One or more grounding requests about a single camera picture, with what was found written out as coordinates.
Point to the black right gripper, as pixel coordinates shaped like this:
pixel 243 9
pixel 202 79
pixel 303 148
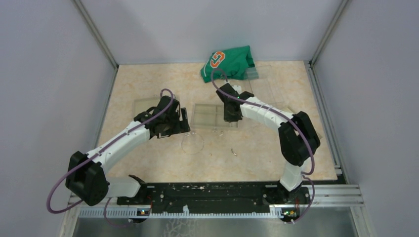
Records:
pixel 228 118

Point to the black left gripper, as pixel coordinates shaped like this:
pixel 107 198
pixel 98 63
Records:
pixel 178 129

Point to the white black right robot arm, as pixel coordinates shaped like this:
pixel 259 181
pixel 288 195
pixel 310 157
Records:
pixel 297 135

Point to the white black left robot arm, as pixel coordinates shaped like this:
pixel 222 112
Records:
pixel 87 178

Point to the beige compartment jewelry tray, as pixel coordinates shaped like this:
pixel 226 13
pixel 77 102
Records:
pixel 211 116

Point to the clear acrylic box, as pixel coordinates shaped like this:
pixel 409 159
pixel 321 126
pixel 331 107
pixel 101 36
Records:
pixel 260 81

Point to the green cloth orange logo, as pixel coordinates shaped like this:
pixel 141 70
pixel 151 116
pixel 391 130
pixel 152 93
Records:
pixel 234 62

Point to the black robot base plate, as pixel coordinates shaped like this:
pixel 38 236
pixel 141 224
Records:
pixel 216 197

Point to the aluminium frame rail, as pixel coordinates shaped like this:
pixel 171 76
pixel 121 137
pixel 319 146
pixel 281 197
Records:
pixel 324 196

